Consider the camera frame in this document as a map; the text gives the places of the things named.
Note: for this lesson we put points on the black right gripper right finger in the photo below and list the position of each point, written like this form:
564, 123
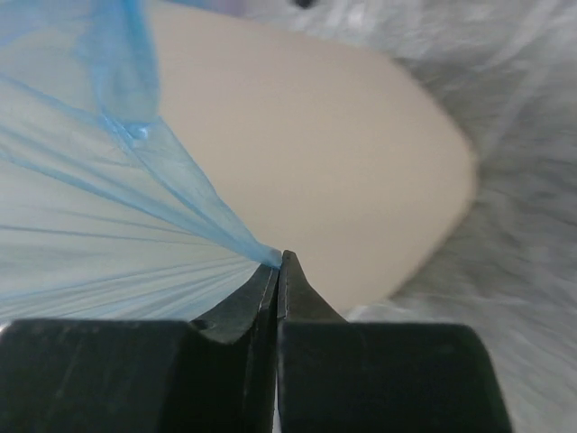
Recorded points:
341, 376

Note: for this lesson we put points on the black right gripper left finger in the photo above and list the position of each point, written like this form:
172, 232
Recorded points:
214, 373

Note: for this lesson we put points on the cream plastic trash bin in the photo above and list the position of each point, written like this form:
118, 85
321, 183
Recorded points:
327, 150

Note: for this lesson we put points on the blue plastic trash bag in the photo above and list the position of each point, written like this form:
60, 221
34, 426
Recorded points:
103, 212

